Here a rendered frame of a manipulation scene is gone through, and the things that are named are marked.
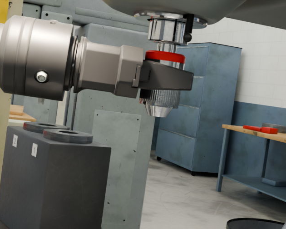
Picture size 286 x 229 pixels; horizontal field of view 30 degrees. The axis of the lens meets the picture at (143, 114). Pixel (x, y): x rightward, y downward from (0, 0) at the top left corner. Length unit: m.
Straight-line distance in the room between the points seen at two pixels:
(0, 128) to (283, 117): 5.42
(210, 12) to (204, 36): 8.91
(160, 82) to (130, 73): 0.05
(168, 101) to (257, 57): 7.41
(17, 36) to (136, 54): 0.13
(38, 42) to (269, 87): 7.12
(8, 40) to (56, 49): 0.05
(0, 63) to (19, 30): 0.04
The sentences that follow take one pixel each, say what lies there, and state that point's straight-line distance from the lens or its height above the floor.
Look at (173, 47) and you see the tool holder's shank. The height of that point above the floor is 1.28.
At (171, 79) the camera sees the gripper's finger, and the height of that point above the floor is 1.24.
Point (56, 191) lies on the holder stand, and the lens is 0.91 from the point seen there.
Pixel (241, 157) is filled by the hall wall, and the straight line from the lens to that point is 8.02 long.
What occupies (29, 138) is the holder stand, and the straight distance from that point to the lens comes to 0.97.
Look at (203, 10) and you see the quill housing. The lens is 0.57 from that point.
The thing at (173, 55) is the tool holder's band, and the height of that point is 1.27.
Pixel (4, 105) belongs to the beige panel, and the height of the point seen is 1.07.
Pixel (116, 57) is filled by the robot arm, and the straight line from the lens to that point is 0.57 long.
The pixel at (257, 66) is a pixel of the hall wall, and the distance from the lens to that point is 7.95.
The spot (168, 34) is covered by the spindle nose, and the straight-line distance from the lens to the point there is 0.59.
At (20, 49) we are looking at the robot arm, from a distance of 0.57.
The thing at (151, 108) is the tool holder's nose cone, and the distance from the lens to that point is 0.60.
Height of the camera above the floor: 1.23
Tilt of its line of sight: 3 degrees down
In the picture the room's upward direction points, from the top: 8 degrees clockwise
